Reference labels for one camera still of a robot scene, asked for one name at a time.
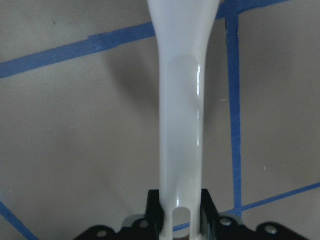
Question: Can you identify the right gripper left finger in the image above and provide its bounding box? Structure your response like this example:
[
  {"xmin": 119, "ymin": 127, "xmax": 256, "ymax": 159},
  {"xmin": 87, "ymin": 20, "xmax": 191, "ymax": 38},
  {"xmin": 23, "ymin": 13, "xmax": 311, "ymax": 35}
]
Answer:
[{"xmin": 76, "ymin": 190, "xmax": 164, "ymax": 240}]

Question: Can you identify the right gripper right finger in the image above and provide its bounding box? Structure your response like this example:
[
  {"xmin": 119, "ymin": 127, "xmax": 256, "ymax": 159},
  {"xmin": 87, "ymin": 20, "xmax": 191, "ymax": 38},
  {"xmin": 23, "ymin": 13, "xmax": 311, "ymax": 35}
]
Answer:
[{"xmin": 200, "ymin": 189, "xmax": 306, "ymax": 240}]

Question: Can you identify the beige hand brush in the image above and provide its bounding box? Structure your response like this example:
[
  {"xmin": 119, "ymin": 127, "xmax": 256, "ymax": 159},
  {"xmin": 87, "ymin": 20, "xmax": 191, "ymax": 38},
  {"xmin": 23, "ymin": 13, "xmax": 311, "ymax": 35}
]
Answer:
[{"xmin": 148, "ymin": 0, "xmax": 220, "ymax": 240}]

